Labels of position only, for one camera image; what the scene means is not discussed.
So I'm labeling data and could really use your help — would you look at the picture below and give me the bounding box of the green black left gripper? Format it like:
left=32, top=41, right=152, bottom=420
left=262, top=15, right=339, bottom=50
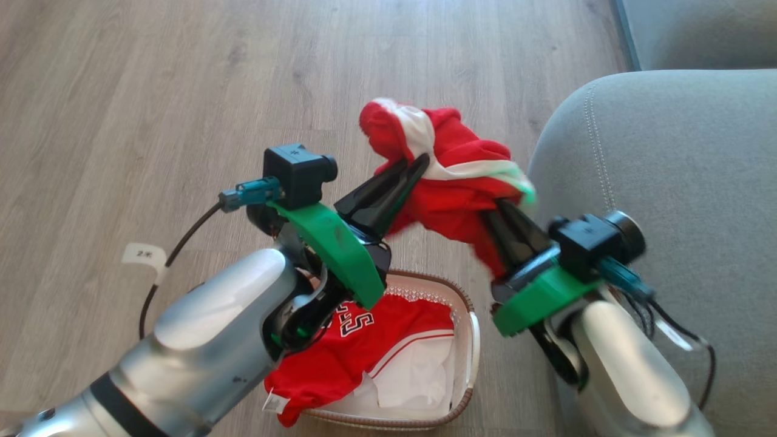
left=246, top=153, right=431, bottom=311

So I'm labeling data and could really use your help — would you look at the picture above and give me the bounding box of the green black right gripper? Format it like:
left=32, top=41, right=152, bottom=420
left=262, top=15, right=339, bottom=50
left=483, top=199, right=603, bottom=338

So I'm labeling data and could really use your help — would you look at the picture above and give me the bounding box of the red garment with white stripes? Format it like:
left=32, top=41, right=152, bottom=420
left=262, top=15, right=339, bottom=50
left=358, top=97, right=538, bottom=280

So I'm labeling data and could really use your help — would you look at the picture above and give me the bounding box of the red jersey with black numbers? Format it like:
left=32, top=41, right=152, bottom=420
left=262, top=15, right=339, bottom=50
left=264, top=294, right=456, bottom=429

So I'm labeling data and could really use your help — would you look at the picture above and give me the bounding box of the white basket with brown rim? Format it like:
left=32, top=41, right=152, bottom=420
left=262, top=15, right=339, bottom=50
left=300, top=269, right=482, bottom=432

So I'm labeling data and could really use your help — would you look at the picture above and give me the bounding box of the grey sofa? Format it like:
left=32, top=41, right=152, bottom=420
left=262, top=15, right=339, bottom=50
left=525, top=69, right=777, bottom=437

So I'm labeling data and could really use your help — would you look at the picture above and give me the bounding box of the grey sofa side section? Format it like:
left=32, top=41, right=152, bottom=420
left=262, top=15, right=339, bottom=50
left=616, top=0, right=777, bottom=72

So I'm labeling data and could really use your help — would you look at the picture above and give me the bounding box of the white cable label tag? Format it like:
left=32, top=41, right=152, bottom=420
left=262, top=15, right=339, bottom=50
left=654, top=318, right=694, bottom=353
left=121, top=243, right=168, bottom=286

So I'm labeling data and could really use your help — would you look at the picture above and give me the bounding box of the black cable with teal plug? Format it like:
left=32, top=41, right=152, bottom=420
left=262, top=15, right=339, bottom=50
left=138, top=177, right=285, bottom=340
left=597, top=255, right=718, bottom=411

